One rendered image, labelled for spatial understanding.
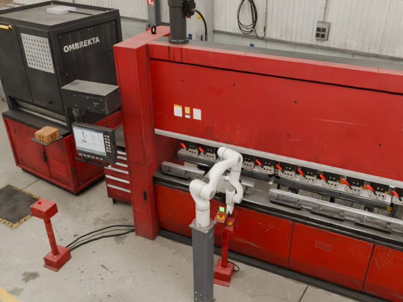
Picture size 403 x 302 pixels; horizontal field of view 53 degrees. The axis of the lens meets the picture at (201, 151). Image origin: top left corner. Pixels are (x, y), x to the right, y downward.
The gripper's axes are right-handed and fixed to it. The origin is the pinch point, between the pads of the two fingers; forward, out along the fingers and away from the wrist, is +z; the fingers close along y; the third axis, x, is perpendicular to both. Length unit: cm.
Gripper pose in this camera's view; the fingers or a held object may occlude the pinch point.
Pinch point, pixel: (230, 214)
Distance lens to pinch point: 389.6
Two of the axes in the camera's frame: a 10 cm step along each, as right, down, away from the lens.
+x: 9.5, 1.5, -2.8
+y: -3.2, 5.5, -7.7
